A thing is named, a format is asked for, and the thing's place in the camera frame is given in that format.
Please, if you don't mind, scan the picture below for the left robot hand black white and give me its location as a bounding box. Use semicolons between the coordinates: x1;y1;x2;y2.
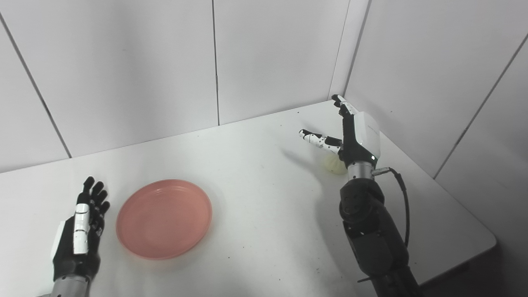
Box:
50;176;111;282

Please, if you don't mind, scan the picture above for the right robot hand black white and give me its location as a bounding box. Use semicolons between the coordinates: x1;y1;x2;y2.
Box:
299;94;381;168

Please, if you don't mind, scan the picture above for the cream steamed bun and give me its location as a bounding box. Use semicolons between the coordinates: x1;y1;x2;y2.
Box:
322;153;348;175

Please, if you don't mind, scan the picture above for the pink round plate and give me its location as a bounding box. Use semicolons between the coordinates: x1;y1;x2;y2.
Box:
115;179;213;260

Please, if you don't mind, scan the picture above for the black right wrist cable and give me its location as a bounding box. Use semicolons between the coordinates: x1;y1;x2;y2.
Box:
372;167;410;248

